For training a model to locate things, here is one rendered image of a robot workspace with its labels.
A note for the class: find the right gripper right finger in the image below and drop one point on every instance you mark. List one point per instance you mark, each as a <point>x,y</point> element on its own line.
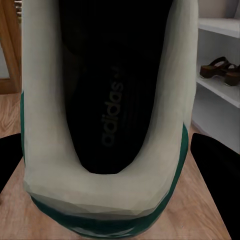
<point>220,168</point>

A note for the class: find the sandal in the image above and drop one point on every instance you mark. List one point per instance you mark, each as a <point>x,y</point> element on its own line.
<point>232,78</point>
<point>211,70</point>

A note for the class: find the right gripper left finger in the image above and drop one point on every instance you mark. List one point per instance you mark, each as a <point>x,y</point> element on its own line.
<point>11,154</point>

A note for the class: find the gym shoe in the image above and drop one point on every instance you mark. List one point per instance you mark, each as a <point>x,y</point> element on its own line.
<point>108,88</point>

